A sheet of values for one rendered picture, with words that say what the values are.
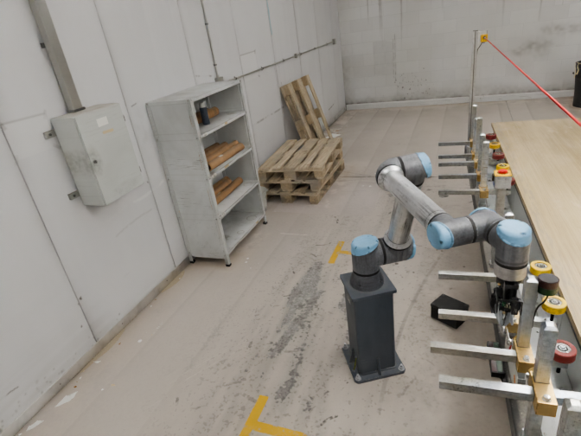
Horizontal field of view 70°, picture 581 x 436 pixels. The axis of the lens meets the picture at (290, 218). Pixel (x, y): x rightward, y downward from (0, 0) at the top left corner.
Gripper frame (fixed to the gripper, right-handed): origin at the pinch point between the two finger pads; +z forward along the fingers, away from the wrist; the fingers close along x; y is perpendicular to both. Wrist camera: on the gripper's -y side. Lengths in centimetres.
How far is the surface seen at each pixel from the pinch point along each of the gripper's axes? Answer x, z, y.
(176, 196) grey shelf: -242, 29, -169
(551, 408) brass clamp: 8.8, 5.4, 28.5
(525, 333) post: 7.7, 7.5, -3.7
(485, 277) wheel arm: 0, 17, -50
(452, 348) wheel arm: -15.3, 14.6, -0.5
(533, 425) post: 7.3, 21.8, 21.2
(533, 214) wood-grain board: 27, 10, -103
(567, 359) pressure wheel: 19.3, 11.3, 2.4
